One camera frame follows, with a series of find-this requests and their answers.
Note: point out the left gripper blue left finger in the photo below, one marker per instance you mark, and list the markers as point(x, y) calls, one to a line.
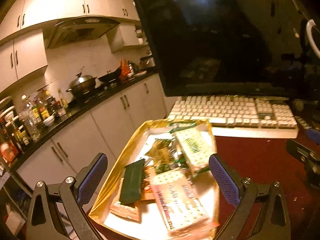
point(88, 179)

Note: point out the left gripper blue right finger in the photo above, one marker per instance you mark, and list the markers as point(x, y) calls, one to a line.
point(227, 179)

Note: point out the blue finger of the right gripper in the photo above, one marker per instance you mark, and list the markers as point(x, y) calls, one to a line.
point(306, 156)
point(313, 135)

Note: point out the dark green snack packet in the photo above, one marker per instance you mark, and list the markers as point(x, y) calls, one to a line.
point(132, 182)

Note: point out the red white cracker pack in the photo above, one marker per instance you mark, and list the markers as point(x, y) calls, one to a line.
point(183, 214)

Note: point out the orange snack packet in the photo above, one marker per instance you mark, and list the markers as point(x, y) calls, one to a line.
point(132, 211)

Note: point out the green wafer biscuit pack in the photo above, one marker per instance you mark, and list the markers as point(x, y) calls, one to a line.
point(196, 142)

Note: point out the silver clear snack bag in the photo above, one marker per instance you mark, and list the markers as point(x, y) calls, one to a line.
point(178, 159)

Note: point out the tan snack packet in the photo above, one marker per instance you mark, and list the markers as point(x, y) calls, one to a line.
point(161, 156)

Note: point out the pill blister pack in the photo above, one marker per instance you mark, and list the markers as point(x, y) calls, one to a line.
point(302, 123)

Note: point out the gold rimmed white tray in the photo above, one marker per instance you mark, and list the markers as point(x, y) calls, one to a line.
point(151, 225)

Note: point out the white small bowl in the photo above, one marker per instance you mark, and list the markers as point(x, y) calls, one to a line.
point(49, 121)

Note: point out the white computer keyboard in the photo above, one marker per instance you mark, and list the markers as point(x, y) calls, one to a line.
point(239, 116)

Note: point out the oil bottle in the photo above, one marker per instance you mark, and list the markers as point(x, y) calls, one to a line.
point(62, 98)

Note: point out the steel wok with lid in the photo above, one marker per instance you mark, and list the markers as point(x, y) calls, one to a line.
point(83, 84)

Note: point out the clear plastic bottle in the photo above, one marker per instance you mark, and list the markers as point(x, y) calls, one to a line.
point(29, 119)

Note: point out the black frying pan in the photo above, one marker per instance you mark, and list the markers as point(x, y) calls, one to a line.
point(110, 76)

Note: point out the orange plastic bag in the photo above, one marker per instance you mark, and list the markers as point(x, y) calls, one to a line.
point(125, 70)

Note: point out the black TCL monitor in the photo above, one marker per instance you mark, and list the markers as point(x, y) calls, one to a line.
point(232, 47)

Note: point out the range hood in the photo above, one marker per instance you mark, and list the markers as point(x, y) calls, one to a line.
point(79, 29)

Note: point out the white ring light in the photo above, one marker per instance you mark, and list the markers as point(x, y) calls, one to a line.
point(309, 26)

